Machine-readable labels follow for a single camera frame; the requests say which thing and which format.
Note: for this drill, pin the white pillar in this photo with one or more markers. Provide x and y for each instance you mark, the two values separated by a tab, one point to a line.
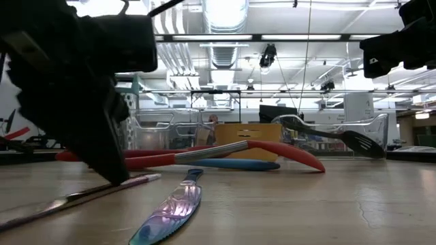
357	105

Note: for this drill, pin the teal steel box grater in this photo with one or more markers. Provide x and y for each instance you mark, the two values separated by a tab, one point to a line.
131	102

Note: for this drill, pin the black ceiling spotlight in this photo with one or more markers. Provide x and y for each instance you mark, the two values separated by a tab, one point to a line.
327	85
268	56

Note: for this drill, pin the black background monitor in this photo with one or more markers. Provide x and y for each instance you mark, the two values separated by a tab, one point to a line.
276	114

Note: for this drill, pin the clear plastic bin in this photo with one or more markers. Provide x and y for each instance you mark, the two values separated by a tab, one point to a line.
374	126
163	136

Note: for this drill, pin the blue silicone spoon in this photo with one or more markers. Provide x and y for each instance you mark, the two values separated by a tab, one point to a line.
245	164

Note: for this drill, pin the red silicone tongs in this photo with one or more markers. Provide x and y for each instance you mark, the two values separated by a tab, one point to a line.
289	151

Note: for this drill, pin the black slotted turner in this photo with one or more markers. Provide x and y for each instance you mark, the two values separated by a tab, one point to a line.
361	144

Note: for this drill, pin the silver ventilation duct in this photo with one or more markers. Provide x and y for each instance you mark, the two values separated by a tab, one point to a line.
225	13

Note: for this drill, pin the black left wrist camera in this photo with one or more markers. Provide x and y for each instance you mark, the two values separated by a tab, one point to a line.
126	44

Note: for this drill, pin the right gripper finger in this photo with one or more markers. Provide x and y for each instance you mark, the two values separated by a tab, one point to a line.
385	54

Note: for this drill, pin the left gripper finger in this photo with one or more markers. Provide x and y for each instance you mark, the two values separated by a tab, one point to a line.
121	103
105	153

